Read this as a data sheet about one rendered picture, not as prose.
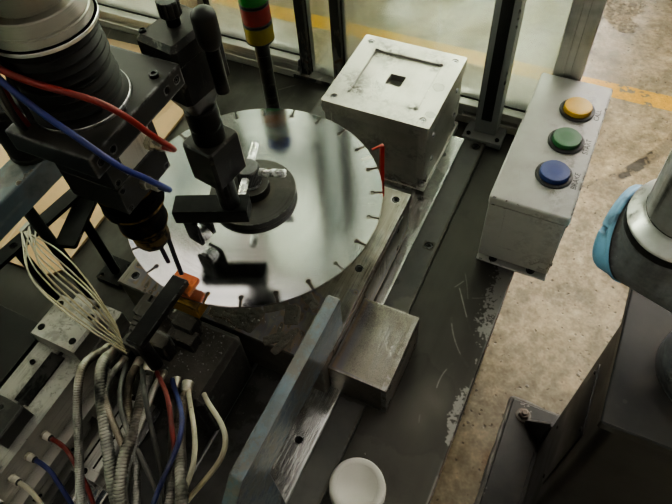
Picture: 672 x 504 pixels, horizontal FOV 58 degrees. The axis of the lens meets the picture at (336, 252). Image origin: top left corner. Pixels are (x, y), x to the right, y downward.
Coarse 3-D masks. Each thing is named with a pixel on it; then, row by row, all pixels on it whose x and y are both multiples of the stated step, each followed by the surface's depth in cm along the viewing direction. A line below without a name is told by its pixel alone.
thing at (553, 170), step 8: (552, 160) 84; (544, 168) 84; (552, 168) 84; (560, 168) 83; (568, 168) 83; (544, 176) 83; (552, 176) 83; (560, 176) 83; (568, 176) 83; (560, 184) 83
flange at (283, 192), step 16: (256, 160) 81; (288, 176) 79; (256, 192) 75; (272, 192) 77; (288, 192) 77; (256, 208) 76; (272, 208) 76; (288, 208) 76; (240, 224) 75; (256, 224) 74; (272, 224) 75
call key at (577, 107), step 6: (570, 102) 91; (576, 102) 91; (582, 102) 91; (588, 102) 91; (564, 108) 91; (570, 108) 90; (576, 108) 90; (582, 108) 90; (588, 108) 90; (570, 114) 90; (576, 114) 89; (582, 114) 89; (588, 114) 90
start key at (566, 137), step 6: (558, 132) 87; (564, 132) 87; (570, 132) 87; (576, 132) 87; (552, 138) 87; (558, 138) 87; (564, 138) 87; (570, 138) 87; (576, 138) 87; (558, 144) 86; (564, 144) 86; (570, 144) 86; (576, 144) 86
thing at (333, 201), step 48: (288, 144) 83; (336, 144) 83; (192, 192) 79; (336, 192) 78; (192, 240) 75; (240, 240) 74; (288, 240) 74; (336, 240) 73; (240, 288) 70; (288, 288) 70
